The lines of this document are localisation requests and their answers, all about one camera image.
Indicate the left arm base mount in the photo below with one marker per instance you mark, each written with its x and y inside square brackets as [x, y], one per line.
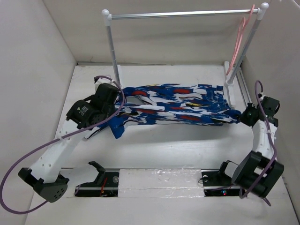
[106, 183]

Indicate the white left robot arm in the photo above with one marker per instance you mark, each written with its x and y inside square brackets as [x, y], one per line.
[44, 175]

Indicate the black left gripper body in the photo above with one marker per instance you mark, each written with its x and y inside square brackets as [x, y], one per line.
[111, 110]

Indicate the pink plastic hanger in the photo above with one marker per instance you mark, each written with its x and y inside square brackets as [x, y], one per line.
[239, 38]

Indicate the aluminium side rail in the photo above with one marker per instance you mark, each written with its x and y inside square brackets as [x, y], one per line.
[243, 87]

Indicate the white clothes rack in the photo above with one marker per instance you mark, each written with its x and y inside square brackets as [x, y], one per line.
[229, 79]

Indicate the blue patterned trousers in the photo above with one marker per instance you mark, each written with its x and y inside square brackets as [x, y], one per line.
[164, 104]

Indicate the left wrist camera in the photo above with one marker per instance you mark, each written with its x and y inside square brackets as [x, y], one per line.
[102, 79]

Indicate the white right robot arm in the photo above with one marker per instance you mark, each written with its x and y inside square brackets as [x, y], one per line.
[259, 171]

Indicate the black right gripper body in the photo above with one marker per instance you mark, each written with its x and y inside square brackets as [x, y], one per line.
[247, 114]

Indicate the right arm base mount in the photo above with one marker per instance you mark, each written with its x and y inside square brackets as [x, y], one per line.
[218, 182]

